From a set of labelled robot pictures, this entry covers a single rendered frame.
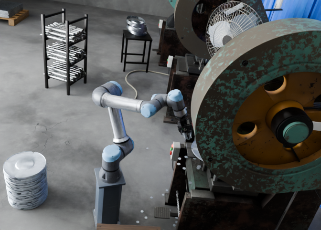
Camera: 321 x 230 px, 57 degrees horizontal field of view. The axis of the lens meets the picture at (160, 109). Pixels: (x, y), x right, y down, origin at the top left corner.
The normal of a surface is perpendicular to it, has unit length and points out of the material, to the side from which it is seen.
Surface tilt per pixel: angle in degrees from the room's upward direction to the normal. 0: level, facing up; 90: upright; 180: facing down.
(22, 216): 0
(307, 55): 90
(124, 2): 90
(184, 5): 90
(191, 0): 90
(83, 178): 0
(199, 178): 0
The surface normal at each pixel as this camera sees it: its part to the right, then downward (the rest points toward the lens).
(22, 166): 0.15, -0.84
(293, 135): 0.02, 0.52
